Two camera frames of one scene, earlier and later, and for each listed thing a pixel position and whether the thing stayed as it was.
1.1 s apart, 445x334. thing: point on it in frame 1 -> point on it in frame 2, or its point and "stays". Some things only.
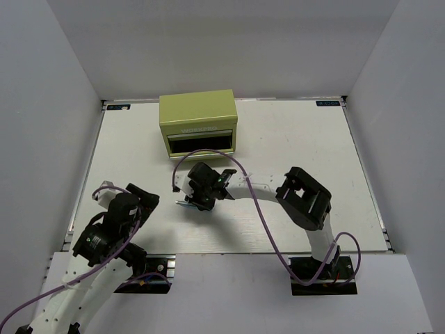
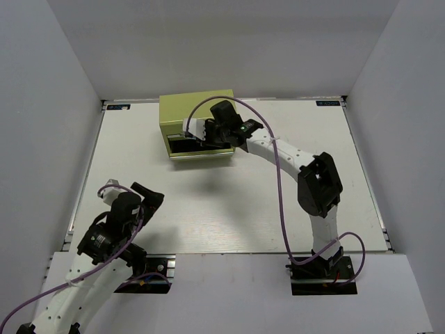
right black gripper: [196, 200] -> [208, 126]
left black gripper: [148, 202] stays
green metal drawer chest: [205, 120] stays
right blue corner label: [327, 103] stays
